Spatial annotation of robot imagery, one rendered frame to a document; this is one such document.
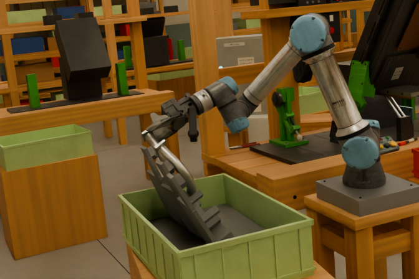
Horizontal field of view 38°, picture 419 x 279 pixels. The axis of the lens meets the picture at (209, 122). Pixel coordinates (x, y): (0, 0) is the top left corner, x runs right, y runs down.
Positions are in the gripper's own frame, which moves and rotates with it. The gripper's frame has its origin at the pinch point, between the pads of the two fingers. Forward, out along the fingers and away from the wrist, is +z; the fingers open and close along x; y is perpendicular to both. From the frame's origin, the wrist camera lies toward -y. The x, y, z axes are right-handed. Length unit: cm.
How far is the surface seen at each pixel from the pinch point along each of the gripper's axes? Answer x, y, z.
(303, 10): -43, 41, -105
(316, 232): -38, -49, -38
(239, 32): -622, 419, -370
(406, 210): -17, -65, -61
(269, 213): -7.1, -41.9, -18.5
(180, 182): 25.2, -30.1, 6.5
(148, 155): 2.3, -6.4, 4.7
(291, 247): 11, -59, -12
